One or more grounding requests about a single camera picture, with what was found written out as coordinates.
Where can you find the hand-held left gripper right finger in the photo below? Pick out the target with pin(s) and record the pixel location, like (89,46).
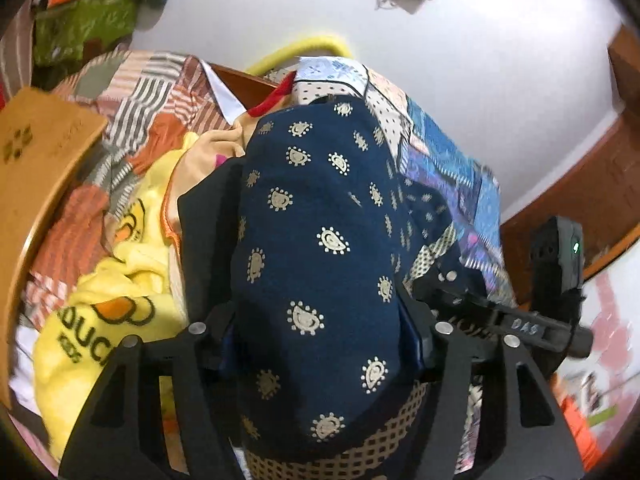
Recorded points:
(410,332)

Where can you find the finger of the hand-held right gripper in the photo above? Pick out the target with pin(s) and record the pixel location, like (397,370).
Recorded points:
(460,295)

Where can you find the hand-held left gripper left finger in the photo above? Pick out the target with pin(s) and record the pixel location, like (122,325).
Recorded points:
(229,345)

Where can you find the navy patterned hooded garment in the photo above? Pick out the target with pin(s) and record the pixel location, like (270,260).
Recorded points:
(320,270)

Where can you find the white wardrobe sliding door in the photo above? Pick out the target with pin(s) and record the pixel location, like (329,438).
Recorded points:
(615,310)

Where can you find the black garment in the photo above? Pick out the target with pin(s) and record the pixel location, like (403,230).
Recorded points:
(210,240)

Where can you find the yellow blanket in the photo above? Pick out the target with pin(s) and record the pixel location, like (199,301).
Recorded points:
(125,270)

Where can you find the patchwork bedspread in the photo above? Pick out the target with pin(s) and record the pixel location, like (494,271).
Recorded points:
(450,160)

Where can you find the yellow hoop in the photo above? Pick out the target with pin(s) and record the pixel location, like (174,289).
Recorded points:
(300,47)

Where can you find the green patterned cloth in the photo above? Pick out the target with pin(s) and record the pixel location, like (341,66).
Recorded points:
(85,30)

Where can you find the wooden bed frame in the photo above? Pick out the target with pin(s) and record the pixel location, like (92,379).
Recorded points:
(245,82)

